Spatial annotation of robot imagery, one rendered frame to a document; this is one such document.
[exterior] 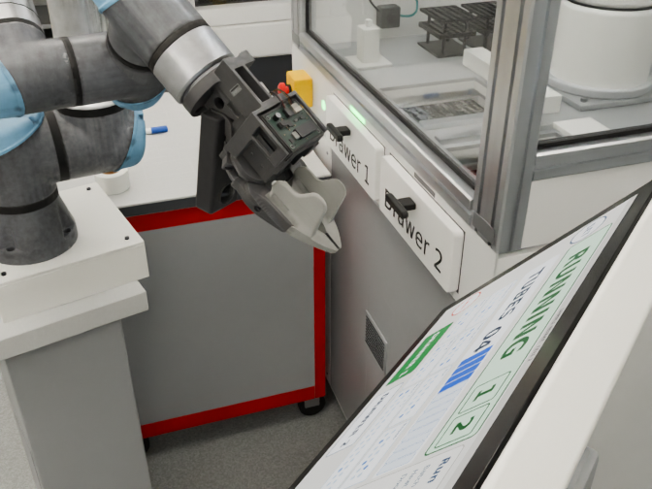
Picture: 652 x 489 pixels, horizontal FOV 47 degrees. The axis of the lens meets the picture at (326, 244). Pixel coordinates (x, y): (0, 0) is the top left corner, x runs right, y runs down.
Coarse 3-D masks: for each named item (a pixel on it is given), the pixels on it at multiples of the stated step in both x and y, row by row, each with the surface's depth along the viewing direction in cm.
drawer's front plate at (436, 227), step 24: (384, 168) 134; (384, 192) 136; (408, 192) 125; (408, 216) 127; (432, 216) 117; (408, 240) 128; (432, 240) 119; (456, 240) 112; (432, 264) 120; (456, 264) 114; (456, 288) 117
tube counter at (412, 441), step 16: (480, 336) 64; (496, 336) 61; (480, 352) 60; (464, 368) 59; (448, 384) 58; (464, 384) 55; (432, 400) 58; (448, 400) 55; (432, 416) 54; (416, 432) 53; (432, 432) 51; (400, 448) 53; (416, 448) 50; (384, 464) 52; (400, 464) 50
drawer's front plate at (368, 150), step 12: (336, 108) 154; (336, 120) 156; (348, 120) 148; (360, 132) 143; (348, 144) 150; (360, 144) 144; (372, 144) 138; (360, 156) 145; (372, 156) 139; (348, 168) 153; (360, 168) 146; (372, 168) 140; (360, 180) 147; (372, 180) 141; (372, 192) 142
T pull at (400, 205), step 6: (390, 198) 124; (396, 198) 124; (402, 198) 124; (408, 198) 124; (390, 204) 124; (396, 204) 122; (402, 204) 122; (408, 204) 122; (414, 204) 122; (396, 210) 122; (402, 210) 120; (408, 210) 122; (402, 216) 120
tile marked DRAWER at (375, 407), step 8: (400, 384) 71; (384, 392) 73; (392, 392) 70; (376, 400) 72; (384, 400) 70; (368, 408) 72; (376, 408) 69; (360, 416) 71; (368, 416) 69; (352, 424) 71; (360, 424) 68; (368, 424) 66; (352, 432) 68; (360, 432) 66; (344, 440) 67; (352, 440) 65; (336, 448) 67; (328, 456) 67
